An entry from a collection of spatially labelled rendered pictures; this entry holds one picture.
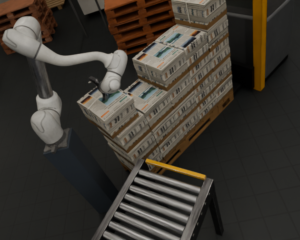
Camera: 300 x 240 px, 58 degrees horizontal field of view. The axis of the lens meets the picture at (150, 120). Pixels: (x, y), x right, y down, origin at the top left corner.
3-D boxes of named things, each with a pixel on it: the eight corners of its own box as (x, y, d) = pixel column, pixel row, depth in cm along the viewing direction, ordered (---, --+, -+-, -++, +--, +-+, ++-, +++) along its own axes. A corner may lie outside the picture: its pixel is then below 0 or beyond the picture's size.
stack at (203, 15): (192, 103, 331) (169, 0, 242) (207, 88, 342) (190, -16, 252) (219, 115, 307) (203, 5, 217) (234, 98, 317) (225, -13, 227)
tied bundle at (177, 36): (159, 61, 264) (153, 40, 248) (179, 45, 273) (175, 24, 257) (189, 72, 240) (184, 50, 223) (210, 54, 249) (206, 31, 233)
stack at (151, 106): (124, 169, 292) (91, 117, 234) (193, 102, 332) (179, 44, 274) (148, 189, 268) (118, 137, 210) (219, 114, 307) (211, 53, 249)
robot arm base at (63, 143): (43, 157, 193) (38, 153, 189) (48, 134, 209) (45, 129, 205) (66, 151, 190) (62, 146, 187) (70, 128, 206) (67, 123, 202)
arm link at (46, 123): (41, 147, 192) (23, 127, 177) (45, 128, 205) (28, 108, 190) (63, 140, 190) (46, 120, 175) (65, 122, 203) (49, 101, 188)
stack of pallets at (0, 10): (59, 23, 626) (40, -12, 571) (54, 40, 570) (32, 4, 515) (16, 37, 641) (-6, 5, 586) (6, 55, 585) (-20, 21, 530)
